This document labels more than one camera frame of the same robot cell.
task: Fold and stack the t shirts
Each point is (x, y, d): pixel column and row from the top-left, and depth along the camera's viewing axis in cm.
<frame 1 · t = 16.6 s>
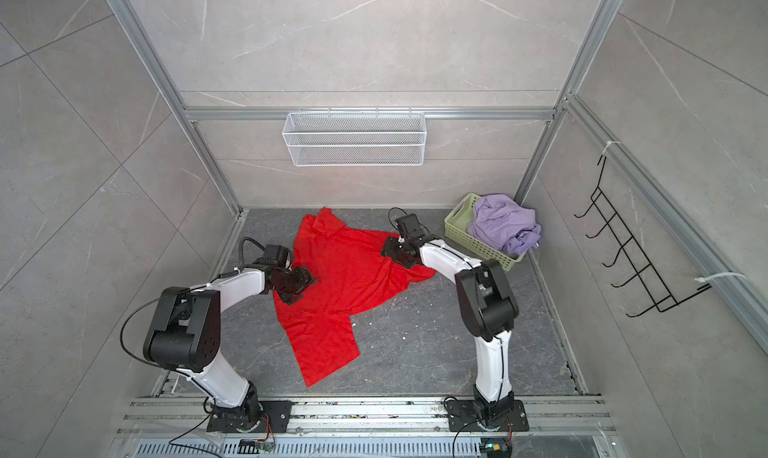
left hand: (311, 278, 96), fingers open
right hand: (386, 250, 99), fingers open
red t-shirt: (352, 273, 103), on the table
purple t-shirt: (504, 225, 106), point 9 cm above the table
green plastic basket: (456, 228, 106), point 8 cm above the table

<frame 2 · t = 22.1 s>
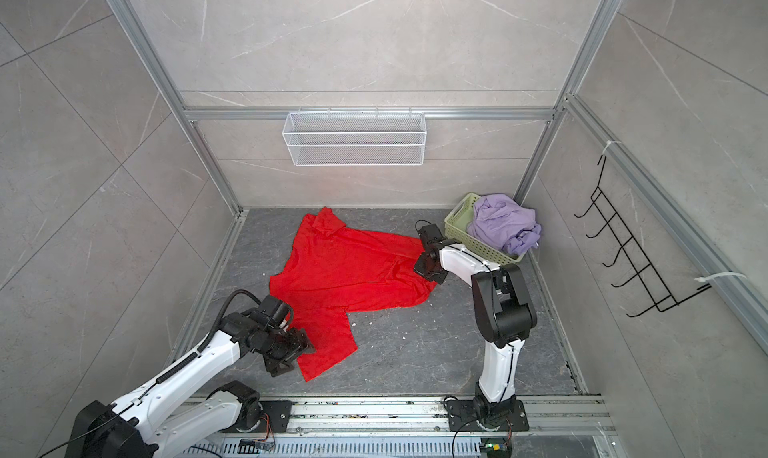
left hand: (308, 349, 79), fingers open
right hand: (422, 269, 99), fingers closed
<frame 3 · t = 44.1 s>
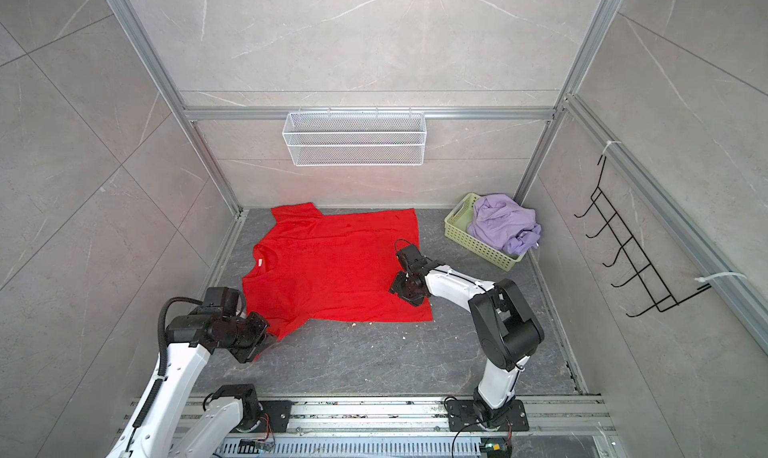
left hand: (277, 328, 76), fingers closed
right hand: (394, 290, 94), fingers open
red t-shirt: (309, 267, 105), on the table
the other named things where they were.

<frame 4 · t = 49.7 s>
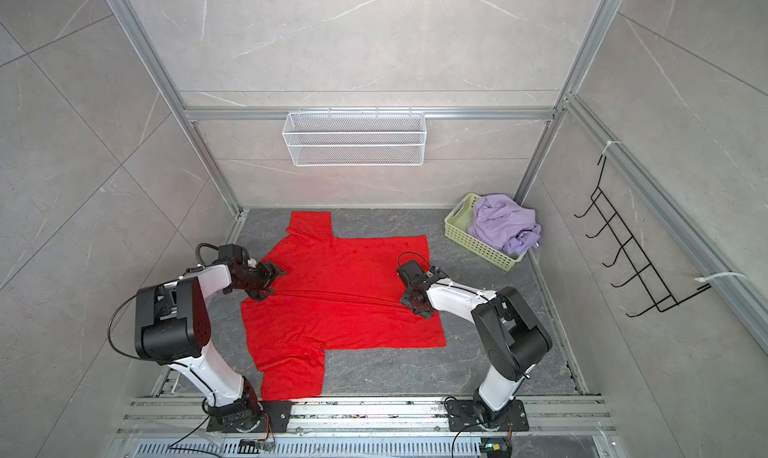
left hand: (278, 274, 97), fingers open
right hand: (410, 300, 94), fingers open
red t-shirt: (336, 292, 102), on the table
the other named things where they were.

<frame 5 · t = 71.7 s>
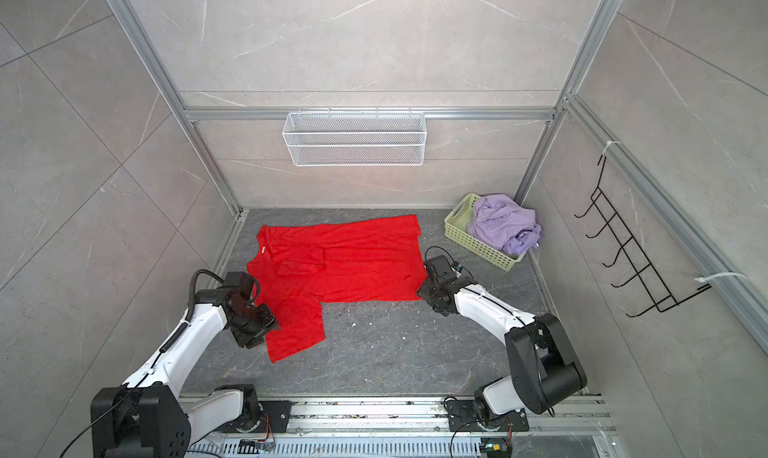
left hand: (273, 323, 82), fingers open
right hand: (425, 291, 92), fingers open
red t-shirt: (294, 268, 104), on the table
the other named things where they were.

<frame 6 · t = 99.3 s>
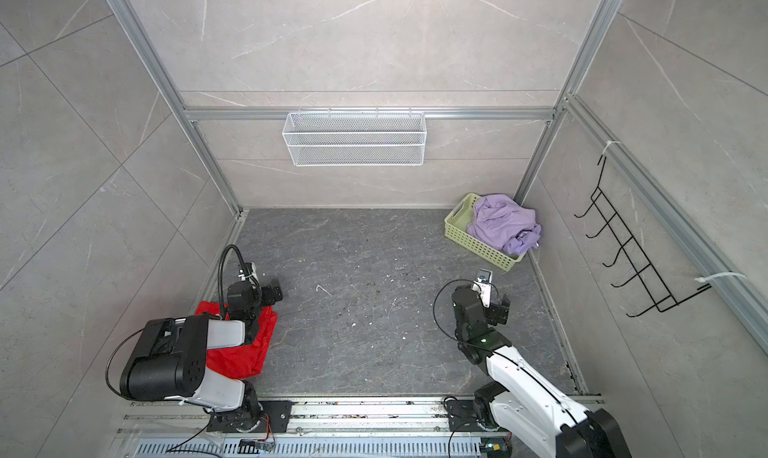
left hand: (259, 275, 94), fingers open
right hand: (485, 287, 84), fingers open
red t-shirt: (243, 361, 81), point 3 cm above the table
the other named things where they were.

